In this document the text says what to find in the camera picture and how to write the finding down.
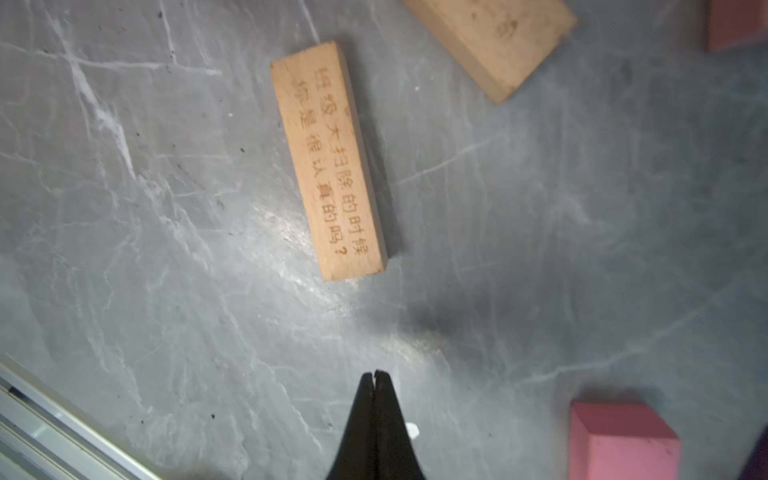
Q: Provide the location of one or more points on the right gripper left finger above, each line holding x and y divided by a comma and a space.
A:
356, 456

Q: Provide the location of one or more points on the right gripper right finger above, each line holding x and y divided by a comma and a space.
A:
396, 458

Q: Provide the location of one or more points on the pink wood block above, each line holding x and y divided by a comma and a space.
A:
621, 441

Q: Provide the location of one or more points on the natural wood block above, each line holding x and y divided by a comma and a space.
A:
499, 43
319, 116

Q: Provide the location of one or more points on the purple wood block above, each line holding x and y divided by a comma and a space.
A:
756, 466

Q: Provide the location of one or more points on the magenta cube left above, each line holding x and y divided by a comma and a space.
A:
736, 23

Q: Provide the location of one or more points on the aluminium front rail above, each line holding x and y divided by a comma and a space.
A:
43, 438

